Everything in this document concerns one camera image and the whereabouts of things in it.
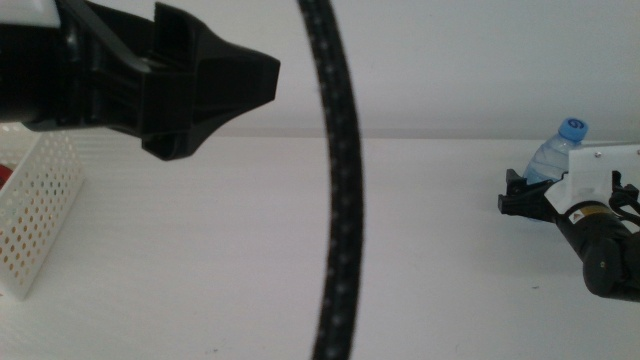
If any clear water bottle blue cap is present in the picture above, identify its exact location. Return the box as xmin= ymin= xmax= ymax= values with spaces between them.
xmin=521 ymin=116 xmax=590 ymax=186

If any white perforated plastic basket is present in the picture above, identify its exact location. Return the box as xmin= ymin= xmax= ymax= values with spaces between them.
xmin=0 ymin=122 xmax=85 ymax=302

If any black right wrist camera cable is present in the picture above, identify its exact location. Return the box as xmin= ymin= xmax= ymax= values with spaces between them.
xmin=607 ymin=169 xmax=640 ymax=227

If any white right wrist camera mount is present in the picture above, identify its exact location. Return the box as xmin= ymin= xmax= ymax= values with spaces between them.
xmin=543 ymin=143 xmax=640 ymax=215

